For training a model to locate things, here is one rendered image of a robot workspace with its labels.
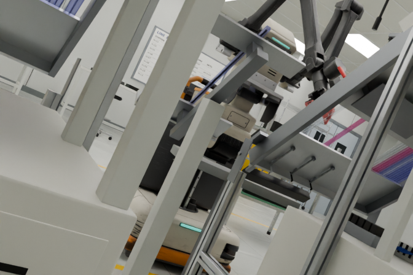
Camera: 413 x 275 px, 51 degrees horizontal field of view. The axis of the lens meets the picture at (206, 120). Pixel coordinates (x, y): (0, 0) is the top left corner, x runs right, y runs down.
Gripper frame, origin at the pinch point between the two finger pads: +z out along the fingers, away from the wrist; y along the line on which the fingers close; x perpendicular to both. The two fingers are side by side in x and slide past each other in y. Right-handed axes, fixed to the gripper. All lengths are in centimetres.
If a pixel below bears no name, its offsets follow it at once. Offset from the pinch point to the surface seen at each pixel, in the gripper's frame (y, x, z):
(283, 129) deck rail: -10.4, 11.9, 3.9
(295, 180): 12.8, 28.1, 8.9
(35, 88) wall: 4, 559, -393
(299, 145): 1.2, 14.7, 4.3
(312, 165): 14.7, 20.2, 5.0
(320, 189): 27.7, 27.8, 8.3
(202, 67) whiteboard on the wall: 271, 439, -514
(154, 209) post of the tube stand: -44, 38, 35
